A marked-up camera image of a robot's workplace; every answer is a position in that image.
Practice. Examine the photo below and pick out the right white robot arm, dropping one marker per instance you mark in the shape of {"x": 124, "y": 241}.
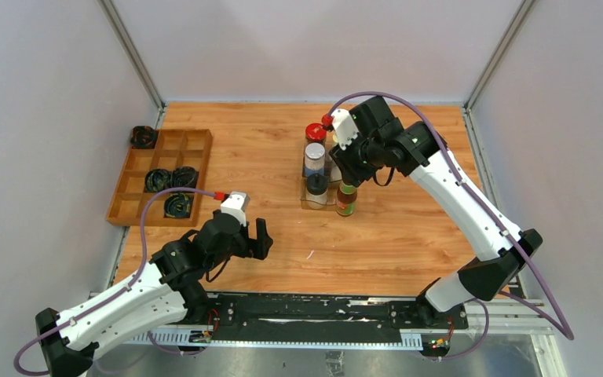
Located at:
{"x": 501, "y": 248}

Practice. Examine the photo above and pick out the black lid spice bottle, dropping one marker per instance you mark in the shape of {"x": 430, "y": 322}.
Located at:
{"x": 316, "y": 187}

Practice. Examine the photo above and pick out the red lid sauce jar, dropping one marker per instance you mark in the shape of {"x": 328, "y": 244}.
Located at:
{"x": 315, "y": 134}

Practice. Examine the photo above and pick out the silver lid glass jar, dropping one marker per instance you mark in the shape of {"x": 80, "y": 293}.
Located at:
{"x": 335, "y": 173}

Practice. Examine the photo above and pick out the wooden compartment tray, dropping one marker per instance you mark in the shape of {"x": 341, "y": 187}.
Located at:
{"x": 158, "y": 160}

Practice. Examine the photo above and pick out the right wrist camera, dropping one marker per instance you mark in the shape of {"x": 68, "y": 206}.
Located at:
{"x": 342, "y": 124}

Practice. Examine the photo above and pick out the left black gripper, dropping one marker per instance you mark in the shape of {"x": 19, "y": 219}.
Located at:
{"x": 257, "y": 247}

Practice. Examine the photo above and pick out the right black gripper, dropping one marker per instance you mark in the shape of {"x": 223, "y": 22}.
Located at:
{"x": 351, "y": 173}

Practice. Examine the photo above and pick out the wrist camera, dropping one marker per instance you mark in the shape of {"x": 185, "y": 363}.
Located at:
{"x": 236, "y": 206}
{"x": 342, "y": 124}

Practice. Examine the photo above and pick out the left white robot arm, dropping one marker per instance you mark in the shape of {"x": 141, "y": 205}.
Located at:
{"x": 168, "y": 290}

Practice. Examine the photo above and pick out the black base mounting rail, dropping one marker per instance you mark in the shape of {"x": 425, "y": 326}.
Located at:
{"x": 324, "y": 319}

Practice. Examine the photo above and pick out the yellow cap sauce bottle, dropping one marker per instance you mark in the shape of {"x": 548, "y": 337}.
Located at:
{"x": 346, "y": 197}

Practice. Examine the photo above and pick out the silver lid blue bottle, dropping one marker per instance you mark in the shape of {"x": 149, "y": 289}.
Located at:
{"x": 314, "y": 159}

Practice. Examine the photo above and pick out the clear plastic organizer bin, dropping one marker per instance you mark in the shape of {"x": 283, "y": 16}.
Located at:
{"x": 332, "y": 188}

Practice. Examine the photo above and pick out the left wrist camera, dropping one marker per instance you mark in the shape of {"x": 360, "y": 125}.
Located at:
{"x": 236, "y": 206}

